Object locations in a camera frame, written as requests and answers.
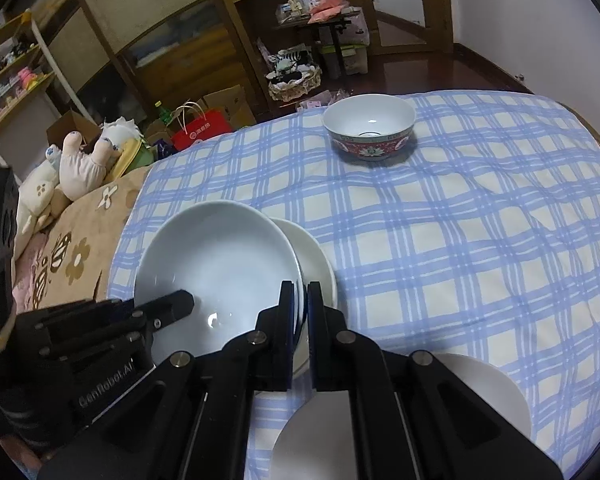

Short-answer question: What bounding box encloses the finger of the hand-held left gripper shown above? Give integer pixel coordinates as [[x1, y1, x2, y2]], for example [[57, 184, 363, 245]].
[[17, 299, 136, 346], [130, 289, 196, 333]]

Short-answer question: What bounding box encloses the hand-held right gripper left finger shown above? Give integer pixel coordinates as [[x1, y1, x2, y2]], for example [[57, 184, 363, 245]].
[[37, 280, 301, 480]]

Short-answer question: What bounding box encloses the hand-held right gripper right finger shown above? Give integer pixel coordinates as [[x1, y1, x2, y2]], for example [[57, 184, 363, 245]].
[[306, 281, 566, 480]]

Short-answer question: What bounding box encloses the medium red patterned bowl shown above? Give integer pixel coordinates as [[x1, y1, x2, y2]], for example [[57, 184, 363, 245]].
[[134, 200, 305, 367]]

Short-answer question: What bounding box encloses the large white cherry plate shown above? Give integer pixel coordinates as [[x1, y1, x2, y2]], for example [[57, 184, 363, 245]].
[[272, 352, 532, 480]]

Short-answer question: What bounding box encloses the large white printed bowl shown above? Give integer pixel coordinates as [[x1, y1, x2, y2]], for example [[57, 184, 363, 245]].
[[267, 216, 339, 378]]

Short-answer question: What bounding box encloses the small red patterned bowl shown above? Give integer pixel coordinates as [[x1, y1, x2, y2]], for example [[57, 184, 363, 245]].
[[322, 94, 416, 162]]

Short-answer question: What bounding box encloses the pink sheet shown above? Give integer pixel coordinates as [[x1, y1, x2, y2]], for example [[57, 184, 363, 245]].
[[12, 240, 48, 313]]

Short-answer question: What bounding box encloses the cream plush toy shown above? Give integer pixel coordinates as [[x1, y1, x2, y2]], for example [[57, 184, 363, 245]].
[[15, 145, 63, 233]]

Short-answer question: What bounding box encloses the pink plush toy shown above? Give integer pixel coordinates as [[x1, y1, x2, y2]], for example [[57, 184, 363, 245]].
[[59, 130, 121, 201]]

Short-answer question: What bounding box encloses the green yellow cushion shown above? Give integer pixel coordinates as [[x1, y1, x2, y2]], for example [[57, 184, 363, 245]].
[[111, 139, 156, 178]]

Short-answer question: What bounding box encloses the blue plaid cloth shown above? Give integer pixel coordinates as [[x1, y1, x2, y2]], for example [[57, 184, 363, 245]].
[[105, 90, 600, 480]]

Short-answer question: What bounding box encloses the red paper bag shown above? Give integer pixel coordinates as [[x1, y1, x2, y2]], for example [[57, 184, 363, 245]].
[[171, 101, 233, 151]]

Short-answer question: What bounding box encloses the white frilly plush toy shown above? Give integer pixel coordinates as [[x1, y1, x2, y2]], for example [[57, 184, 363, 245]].
[[97, 116, 143, 153]]

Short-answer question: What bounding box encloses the large cardboard box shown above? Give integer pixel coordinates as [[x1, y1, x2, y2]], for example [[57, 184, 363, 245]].
[[46, 110, 103, 153]]

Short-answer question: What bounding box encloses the small cardboard box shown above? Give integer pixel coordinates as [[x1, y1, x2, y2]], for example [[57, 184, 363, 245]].
[[200, 85, 256, 128]]

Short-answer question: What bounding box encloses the wooden wardrobe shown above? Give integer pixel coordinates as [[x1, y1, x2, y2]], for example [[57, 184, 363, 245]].
[[0, 0, 261, 161]]

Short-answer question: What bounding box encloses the display shelf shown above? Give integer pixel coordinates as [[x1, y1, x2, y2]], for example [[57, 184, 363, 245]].
[[0, 10, 88, 161]]

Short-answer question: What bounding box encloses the wicker basket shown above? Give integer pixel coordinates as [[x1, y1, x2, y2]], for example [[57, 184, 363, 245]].
[[267, 67, 323, 103]]

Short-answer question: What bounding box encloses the pink floral fabric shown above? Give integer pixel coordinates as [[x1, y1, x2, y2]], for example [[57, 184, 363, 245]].
[[297, 89, 353, 111]]

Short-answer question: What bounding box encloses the row of small figurines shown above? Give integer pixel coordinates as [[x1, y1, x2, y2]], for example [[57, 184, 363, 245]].
[[0, 42, 41, 86]]

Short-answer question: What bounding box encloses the black white striped cloth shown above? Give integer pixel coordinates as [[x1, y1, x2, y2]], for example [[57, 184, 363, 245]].
[[270, 46, 316, 83]]

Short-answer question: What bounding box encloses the dark side table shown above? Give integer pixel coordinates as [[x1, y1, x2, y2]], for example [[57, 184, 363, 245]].
[[270, 12, 361, 81]]

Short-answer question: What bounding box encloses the plastic storage box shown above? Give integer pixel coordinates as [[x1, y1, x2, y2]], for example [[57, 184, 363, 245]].
[[320, 15, 371, 76]]

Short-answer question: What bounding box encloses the wooden corner shelf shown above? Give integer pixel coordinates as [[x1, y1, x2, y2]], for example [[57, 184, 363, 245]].
[[200, 0, 331, 121]]

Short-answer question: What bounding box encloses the pile of small boxes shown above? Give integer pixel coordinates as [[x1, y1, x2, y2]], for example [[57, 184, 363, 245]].
[[275, 0, 313, 26]]

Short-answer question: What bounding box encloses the pile of pink packets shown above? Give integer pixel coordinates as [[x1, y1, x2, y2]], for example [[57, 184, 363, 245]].
[[307, 0, 351, 23]]

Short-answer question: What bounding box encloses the wooden door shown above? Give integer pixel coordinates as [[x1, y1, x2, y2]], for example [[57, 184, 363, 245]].
[[330, 0, 456, 56]]

